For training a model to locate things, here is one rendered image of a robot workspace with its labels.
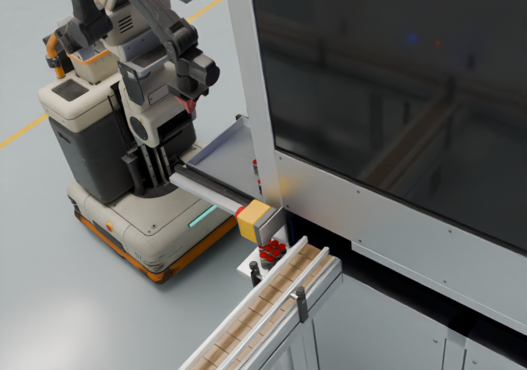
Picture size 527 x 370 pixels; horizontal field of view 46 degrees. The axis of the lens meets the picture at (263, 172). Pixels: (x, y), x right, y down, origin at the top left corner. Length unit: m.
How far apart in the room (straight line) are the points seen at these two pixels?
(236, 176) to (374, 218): 0.61
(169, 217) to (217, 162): 0.78
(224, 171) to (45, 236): 1.52
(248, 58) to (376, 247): 0.50
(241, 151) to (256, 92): 0.61
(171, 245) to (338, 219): 1.29
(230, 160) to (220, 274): 0.95
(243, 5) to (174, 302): 1.72
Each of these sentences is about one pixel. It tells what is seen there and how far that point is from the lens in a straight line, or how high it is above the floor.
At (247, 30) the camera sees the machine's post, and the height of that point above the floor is 1.50.
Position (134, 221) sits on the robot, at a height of 0.28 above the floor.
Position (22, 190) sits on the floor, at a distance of 3.54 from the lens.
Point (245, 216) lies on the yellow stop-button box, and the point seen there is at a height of 1.03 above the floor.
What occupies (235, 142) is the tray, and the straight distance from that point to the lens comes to 1.96.
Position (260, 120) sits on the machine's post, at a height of 1.28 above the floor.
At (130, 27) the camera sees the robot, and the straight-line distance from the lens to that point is 2.17.
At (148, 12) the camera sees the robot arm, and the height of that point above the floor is 1.40.
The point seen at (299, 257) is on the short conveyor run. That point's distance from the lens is 1.54.
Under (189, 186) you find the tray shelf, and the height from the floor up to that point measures 0.88.
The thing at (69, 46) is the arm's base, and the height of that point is 1.16.
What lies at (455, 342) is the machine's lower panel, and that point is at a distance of 1.52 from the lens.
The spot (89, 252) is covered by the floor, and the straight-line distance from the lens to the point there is 3.04.
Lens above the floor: 2.11
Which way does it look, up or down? 42 degrees down
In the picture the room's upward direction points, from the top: 10 degrees counter-clockwise
